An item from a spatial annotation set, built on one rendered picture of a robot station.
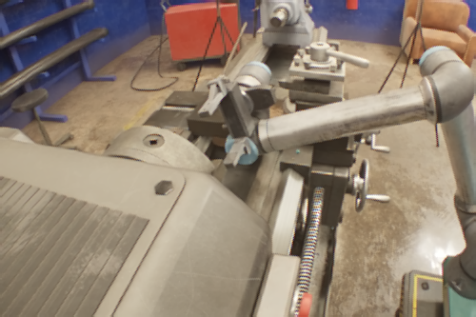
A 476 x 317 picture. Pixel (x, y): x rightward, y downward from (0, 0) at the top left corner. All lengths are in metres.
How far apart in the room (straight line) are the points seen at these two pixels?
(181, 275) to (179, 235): 0.03
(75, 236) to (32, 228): 0.04
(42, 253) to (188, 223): 0.11
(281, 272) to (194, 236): 0.08
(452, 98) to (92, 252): 0.71
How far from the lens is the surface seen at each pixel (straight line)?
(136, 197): 0.24
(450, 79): 0.76
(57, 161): 0.32
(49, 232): 0.25
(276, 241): 0.80
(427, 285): 1.48
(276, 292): 0.25
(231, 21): 3.82
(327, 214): 1.20
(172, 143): 0.52
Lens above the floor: 1.50
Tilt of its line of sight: 39 degrees down
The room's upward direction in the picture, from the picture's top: 5 degrees counter-clockwise
